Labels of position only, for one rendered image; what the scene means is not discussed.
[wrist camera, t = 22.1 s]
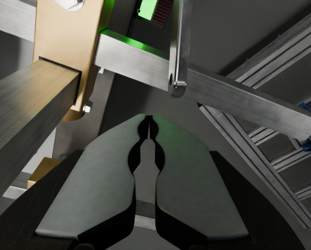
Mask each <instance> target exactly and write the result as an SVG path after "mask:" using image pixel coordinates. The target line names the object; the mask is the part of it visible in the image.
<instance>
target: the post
mask: <svg viewBox="0 0 311 250"><path fill-rule="evenodd" d="M79 75H80V72H78V71H75V70H72V69H70V68H67V67H64V66H61V65H58V64H55V63H53V62H49V61H47V60H44V59H39V60H38V61H36V62H34V63H32V64H30V65H28V66H26V67H24V68H22V69H20V70H18V71H16V72H14V73H12V74H11V75H9V76H7V77H5V78H3V79H1V80H0V198H1V197H2V196H3V194H4V193H5V192H6V190H7V189H8V188H9V187H10V185H11V184H12V183H13V181H14V180H15V179H16V178H17V176H18V175H19V174H20V172H21V171H22V170H23V168H24V167H25V166H26V165H27V163H28V162H29V161H30V159H31V158H32V157H33V156H34V154H35V153H36V152H37V150H38V149H39V148H40V147H41V145H42V144H43V143H44V141H45V140H46V139H47V138H48V136H49V135H50V134H51V132H52V131H53V130H54V129H55V127H56V126H57V125H58V123H59V122H60V121H61V120H62V118H63V117H64V116H65V114H66V113H67V112H68V111H69V109H70V108H71V107H72V105H73V104H74V103H75V97H76V92H77V87H78V80H79Z"/></svg>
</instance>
